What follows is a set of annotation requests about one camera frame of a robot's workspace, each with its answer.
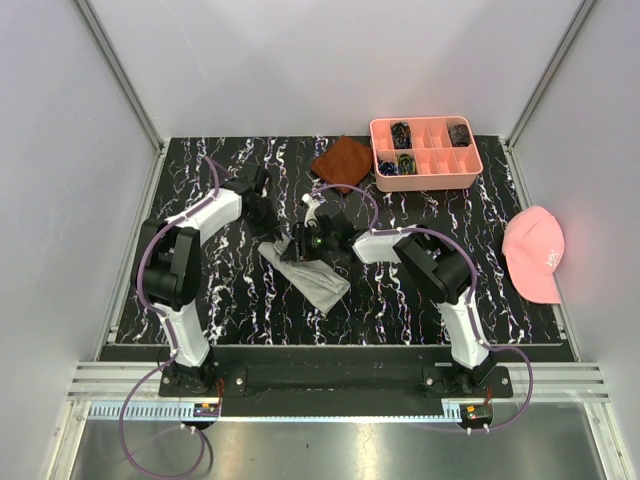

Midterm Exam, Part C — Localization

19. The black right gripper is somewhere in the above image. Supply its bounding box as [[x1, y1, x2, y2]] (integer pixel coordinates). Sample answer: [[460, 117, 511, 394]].
[[280, 222, 338, 263]]

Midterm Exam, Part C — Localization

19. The pink compartment organizer tray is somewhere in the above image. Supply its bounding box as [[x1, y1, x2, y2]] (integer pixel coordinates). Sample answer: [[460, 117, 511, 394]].
[[370, 116, 484, 193]]

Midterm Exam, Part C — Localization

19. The colourful item in tray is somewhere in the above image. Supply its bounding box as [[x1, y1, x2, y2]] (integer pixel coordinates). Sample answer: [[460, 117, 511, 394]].
[[396, 153, 417, 175]]

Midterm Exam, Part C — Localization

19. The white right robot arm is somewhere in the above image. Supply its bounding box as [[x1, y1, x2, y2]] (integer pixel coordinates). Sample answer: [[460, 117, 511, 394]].
[[275, 214, 495, 397]]

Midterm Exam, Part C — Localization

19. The pink baseball cap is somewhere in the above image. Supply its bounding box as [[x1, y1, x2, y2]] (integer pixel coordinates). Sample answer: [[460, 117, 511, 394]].
[[502, 206, 565, 304]]

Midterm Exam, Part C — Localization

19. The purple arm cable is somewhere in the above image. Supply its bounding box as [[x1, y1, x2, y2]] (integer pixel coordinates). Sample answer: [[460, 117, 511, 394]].
[[301, 183, 534, 433], [118, 156, 231, 476]]

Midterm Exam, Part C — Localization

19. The blue patterned item in tray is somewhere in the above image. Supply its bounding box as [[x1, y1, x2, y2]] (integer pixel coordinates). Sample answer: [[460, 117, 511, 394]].
[[378, 158, 398, 176]]

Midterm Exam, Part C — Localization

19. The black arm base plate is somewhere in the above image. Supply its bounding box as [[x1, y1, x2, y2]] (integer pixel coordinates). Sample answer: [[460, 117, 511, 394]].
[[160, 362, 514, 399]]

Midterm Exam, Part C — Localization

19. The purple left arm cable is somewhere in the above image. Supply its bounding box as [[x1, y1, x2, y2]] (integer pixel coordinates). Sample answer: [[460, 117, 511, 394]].
[[118, 156, 231, 476]]

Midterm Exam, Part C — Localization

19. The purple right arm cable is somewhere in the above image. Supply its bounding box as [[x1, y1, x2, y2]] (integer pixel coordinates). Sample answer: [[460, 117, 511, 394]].
[[301, 183, 534, 433]]

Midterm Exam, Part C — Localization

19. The dark patterned item in tray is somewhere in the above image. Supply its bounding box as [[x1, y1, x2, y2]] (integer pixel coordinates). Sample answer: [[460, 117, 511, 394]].
[[447, 123, 472, 148]]

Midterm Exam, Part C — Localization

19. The grey cloth napkin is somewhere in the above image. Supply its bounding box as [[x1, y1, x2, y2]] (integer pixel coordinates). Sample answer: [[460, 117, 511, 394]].
[[258, 237, 350, 314]]

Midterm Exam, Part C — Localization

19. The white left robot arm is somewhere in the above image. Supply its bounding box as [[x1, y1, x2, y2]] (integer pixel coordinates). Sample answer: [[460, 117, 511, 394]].
[[131, 158, 279, 396]]

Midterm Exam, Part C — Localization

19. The aluminium frame rail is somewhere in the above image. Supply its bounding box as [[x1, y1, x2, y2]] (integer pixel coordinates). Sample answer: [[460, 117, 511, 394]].
[[68, 362, 609, 402]]

